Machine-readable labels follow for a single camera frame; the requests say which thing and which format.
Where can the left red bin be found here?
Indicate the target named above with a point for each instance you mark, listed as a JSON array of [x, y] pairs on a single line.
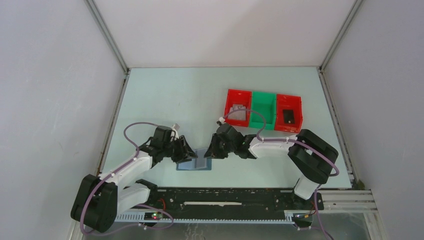
[[239, 97]]

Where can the red bin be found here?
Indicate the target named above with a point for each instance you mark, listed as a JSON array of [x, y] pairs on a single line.
[[291, 102], [239, 97]]

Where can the blue leather card holder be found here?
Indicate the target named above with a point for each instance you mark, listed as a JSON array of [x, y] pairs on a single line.
[[190, 165]]

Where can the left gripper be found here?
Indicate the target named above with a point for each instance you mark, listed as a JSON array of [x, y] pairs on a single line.
[[181, 141]]

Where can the slotted cable duct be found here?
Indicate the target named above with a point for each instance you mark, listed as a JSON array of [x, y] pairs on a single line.
[[140, 217]]

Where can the green bin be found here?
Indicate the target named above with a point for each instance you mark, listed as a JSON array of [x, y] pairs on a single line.
[[265, 103]]

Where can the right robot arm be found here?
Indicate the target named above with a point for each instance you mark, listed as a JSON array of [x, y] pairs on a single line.
[[314, 157]]

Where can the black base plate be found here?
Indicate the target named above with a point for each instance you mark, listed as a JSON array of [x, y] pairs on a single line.
[[232, 203]]

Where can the right red bin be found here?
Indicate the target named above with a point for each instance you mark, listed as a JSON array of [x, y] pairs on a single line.
[[291, 102]]

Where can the white credit card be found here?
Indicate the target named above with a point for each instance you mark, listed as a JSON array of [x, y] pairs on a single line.
[[237, 107]]

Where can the black credit card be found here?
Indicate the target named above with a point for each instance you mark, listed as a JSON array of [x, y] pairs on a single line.
[[288, 116]]

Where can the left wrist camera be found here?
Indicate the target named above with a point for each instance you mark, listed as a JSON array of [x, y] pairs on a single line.
[[175, 127]]

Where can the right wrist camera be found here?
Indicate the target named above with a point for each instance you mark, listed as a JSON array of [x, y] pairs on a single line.
[[221, 121]]

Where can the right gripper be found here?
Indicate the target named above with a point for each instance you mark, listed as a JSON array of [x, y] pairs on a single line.
[[213, 151]]

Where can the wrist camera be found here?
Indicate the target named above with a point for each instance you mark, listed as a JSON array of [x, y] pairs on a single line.
[[221, 121], [175, 127]]

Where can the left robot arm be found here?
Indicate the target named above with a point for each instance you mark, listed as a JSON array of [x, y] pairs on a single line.
[[100, 198]]

